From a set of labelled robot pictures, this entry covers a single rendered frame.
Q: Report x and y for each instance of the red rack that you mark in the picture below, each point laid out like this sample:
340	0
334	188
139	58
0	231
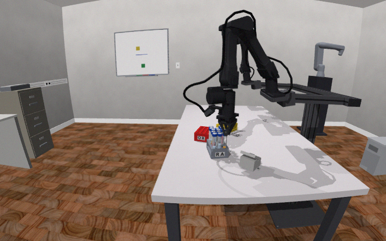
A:
201	134

